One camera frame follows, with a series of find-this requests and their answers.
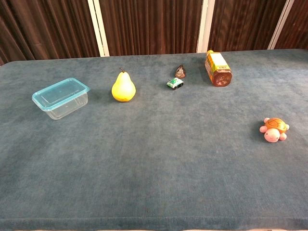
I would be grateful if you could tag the yellow label tea bottle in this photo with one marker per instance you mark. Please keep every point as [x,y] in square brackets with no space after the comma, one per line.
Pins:
[217,67]

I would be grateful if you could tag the small green packet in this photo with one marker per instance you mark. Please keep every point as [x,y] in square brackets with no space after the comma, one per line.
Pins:
[174,83]

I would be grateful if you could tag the brown pleated curtain panel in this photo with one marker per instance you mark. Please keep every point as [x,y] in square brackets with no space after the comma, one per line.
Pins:
[48,29]
[298,24]
[154,26]
[245,24]

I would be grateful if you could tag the white partition post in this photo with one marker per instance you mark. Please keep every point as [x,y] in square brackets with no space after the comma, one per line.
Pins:
[203,29]
[279,26]
[99,36]

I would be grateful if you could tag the clear container with blue lid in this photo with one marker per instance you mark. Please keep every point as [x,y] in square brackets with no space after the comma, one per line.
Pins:
[60,96]

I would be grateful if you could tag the blue table cloth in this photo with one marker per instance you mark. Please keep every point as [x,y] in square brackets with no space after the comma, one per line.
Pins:
[154,156]

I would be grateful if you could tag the orange pink toy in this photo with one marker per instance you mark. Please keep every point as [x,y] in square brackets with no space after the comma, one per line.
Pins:
[272,135]

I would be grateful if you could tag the yellow pear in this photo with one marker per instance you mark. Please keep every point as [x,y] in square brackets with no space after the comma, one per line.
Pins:
[124,89]

